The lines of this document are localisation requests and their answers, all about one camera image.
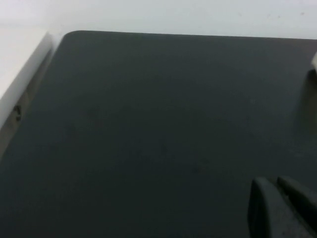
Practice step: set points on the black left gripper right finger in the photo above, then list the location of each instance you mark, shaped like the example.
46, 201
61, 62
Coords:
304, 203

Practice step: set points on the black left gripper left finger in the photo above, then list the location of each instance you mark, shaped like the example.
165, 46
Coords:
267, 210

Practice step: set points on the cream fabric pencil case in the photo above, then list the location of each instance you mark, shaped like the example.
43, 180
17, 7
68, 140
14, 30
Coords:
314, 62

